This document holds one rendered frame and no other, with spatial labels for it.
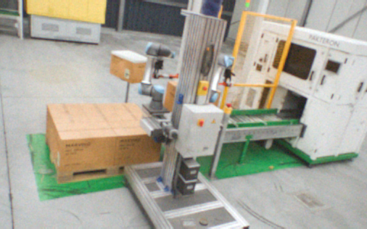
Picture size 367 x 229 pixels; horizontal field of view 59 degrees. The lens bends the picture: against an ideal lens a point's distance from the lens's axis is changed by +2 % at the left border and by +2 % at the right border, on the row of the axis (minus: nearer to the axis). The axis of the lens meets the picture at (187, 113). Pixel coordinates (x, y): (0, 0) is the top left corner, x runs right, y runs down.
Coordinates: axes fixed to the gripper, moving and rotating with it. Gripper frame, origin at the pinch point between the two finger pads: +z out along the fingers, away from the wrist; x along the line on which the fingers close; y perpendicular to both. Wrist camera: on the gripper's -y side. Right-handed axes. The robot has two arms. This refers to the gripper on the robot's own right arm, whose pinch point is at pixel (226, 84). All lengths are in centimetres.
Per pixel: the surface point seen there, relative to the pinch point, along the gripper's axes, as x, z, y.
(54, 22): -752, 62, 72
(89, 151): -8, 84, 166
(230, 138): 10, 76, -20
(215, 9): -14, -86, 32
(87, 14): -745, 23, -20
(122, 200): 39, 121, 140
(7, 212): 24, 121, 246
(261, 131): 11, 68, -76
